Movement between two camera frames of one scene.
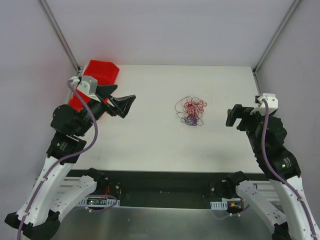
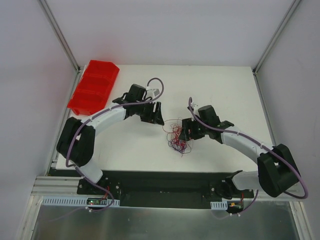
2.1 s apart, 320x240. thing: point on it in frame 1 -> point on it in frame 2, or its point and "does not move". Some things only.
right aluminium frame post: (278, 33) does not move
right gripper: (244, 117) -> (189, 129)
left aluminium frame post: (48, 14) does not move
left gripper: (107, 103) -> (152, 113)
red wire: (191, 105) -> (173, 128)
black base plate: (139, 188) does not move
